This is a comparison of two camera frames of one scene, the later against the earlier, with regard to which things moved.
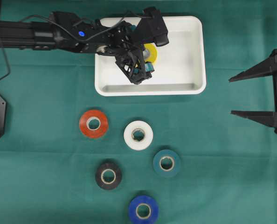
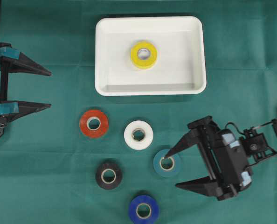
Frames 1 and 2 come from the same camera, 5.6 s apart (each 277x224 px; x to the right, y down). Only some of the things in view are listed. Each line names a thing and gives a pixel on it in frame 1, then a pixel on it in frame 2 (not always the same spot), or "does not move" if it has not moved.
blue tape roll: (143, 210) does not move
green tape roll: (164, 153) does not move
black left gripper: (128, 49) to (24, 64)
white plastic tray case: (180, 69) does not move
